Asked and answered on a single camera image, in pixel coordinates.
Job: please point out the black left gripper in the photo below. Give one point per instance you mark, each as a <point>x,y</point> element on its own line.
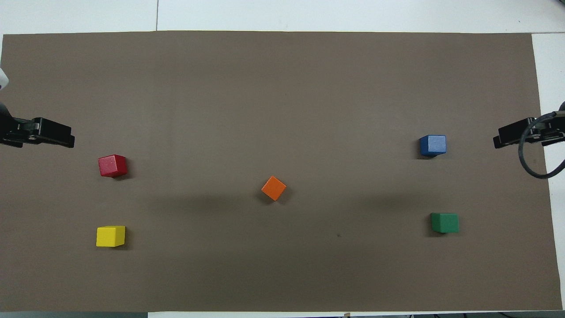
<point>17,132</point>

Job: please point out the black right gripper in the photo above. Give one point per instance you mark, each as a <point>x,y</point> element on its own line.
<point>551,132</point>

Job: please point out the red wooden block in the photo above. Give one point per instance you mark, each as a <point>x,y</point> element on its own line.
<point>112,165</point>

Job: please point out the blue wooden block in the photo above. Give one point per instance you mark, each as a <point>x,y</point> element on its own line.
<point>432,145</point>

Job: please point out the green wooden block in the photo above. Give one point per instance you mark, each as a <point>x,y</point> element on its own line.
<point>445,223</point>

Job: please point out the yellow wooden block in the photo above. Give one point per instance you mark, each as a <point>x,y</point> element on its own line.
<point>110,236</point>

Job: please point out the orange wooden block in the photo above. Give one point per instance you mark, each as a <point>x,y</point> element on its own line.
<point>273,188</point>

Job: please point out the brown table mat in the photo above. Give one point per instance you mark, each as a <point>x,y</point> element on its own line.
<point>282,110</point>

